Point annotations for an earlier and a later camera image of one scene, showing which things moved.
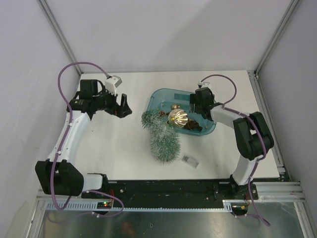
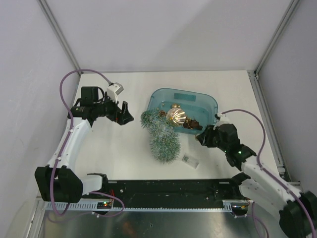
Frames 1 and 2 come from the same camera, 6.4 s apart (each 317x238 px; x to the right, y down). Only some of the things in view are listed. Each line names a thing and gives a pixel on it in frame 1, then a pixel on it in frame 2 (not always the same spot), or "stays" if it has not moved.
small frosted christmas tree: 165,143 stays
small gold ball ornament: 175,106 stays
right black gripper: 194,100 to 204,138
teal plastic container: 167,100 stays
